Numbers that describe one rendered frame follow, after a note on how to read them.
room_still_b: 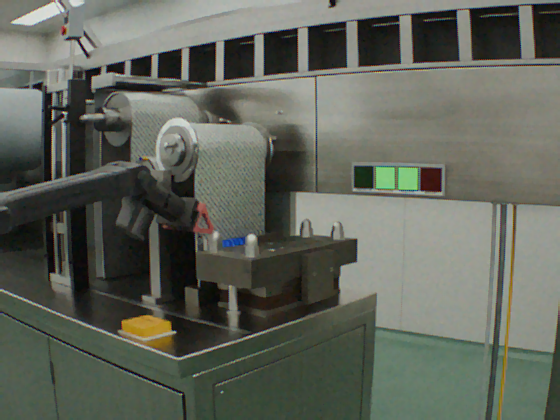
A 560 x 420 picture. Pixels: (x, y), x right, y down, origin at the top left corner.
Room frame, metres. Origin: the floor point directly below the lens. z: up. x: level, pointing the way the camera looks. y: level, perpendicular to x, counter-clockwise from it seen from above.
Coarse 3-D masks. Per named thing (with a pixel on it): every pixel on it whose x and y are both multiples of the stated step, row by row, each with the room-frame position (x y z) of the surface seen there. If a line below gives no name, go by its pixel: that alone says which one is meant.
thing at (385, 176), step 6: (378, 168) 1.43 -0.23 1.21; (384, 168) 1.42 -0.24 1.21; (390, 168) 1.41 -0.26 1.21; (378, 174) 1.43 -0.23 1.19; (384, 174) 1.42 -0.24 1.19; (390, 174) 1.41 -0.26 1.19; (378, 180) 1.43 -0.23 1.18; (384, 180) 1.42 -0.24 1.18; (390, 180) 1.41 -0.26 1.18; (378, 186) 1.43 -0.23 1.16; (384, 186) 1.42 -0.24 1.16; (390, 186) 1.41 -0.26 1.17
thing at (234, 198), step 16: (208, 176) 1.38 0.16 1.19; (224, 176) 1.42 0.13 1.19; (240, 176) 1.47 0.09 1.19; (256, 176) 1.51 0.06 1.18; (208, 192) 1.38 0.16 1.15; (224, 192) 1.42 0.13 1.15; (240, 192) 1.47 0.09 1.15; (256, 192) 1.51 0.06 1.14; (208, 208) 1.38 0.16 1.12; (224, 208) 1.42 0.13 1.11; (240, 208) 1.47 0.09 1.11; (256, 208) 1.51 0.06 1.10; (224, 224) 1.42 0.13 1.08; (240, 224) 1.47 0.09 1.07; (256, 224) 1.51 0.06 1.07
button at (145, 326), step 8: (128, 320) 1.10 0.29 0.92; (136, 320) 1.11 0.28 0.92; (144, 320) 1.11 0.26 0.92; (152, 320) 1.11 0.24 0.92; (160, 320) 1.11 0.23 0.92; (128, 328) 1.09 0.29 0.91; (136, 328) 1.07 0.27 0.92; (144, 328) 1.06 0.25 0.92; (152, 328) 1.08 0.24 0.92; (160, 328) 1.09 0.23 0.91; (168, 328) 1.11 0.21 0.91; (144, 336) 1.06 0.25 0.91; (152, 336) 1.08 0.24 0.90
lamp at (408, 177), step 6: (402, 168) 1.39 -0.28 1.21; (408, 168) 1.38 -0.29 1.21; (414, 168) 1.37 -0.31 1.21; (402, 174) 1.39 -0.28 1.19; (408, 174) 1.38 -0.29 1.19; (414, 174) 1.37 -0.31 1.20; (402, 180) 1.39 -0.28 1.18; (408, 180) 1.38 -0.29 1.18; (414, 180) 1.37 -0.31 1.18; (402, 186) 1.39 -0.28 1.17; (408, 186) 1.38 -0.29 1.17; (414, 186) 1.37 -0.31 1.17
